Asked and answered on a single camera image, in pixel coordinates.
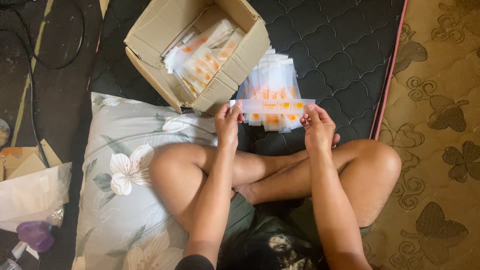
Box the brown patterned carpet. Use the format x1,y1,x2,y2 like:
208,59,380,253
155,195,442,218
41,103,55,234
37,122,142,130
361,0,480,270

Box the cardboard pieces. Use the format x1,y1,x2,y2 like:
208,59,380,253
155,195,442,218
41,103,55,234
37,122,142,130
0,139,64,182

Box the black cable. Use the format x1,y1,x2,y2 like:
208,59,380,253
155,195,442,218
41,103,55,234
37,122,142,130
0,0,85,169

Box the person's green shorts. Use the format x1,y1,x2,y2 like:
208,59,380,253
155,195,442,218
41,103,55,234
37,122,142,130
223,192,373,244

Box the dark quilted mattress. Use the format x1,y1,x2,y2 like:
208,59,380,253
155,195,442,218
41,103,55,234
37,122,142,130
87,0,409,157

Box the floral grey pillow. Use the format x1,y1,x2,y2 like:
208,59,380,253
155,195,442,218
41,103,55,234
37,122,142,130
71,92,219,270

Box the person's left hand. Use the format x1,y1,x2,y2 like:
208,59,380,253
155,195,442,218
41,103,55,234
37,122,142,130
214,101,246,148

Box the clear orange-label plastic sleeve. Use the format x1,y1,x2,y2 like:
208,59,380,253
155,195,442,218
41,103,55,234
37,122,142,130
229,98,316,115

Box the person's right hand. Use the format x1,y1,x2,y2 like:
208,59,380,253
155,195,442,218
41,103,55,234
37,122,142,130
299,104,341,151

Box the person's legs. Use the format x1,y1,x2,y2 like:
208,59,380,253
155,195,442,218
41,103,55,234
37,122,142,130
149,133,403,234

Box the person's dark printed shirt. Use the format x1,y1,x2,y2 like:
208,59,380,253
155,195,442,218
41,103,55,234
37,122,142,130
175,221,331,270

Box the pile of clear plastic sleeves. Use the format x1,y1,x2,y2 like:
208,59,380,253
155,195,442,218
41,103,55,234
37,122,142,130
236,46,305,133

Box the clear plastic bag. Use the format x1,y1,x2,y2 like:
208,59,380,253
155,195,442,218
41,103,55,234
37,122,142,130
0,162,73,233

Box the purple plastic cup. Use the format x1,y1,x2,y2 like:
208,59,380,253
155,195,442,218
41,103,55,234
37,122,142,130
16,220,56,253

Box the cardboard box with sleeves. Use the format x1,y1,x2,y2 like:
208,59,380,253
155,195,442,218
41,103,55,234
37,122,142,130
124,0,271,116

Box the clear plastic bottle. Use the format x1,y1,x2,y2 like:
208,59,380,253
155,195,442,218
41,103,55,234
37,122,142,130
0,241,29,270

